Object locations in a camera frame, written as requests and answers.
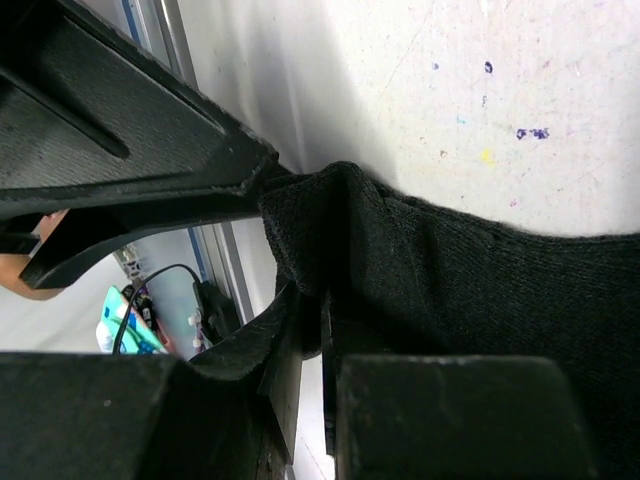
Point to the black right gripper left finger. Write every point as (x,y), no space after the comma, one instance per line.
(228,413)

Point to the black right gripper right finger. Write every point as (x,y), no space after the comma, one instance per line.
(400,416)

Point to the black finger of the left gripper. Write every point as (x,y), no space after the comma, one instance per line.
(102,145)

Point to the aluminium rail frame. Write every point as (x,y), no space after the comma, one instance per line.
(157,27)

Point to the black sock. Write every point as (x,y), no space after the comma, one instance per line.
(441,281)

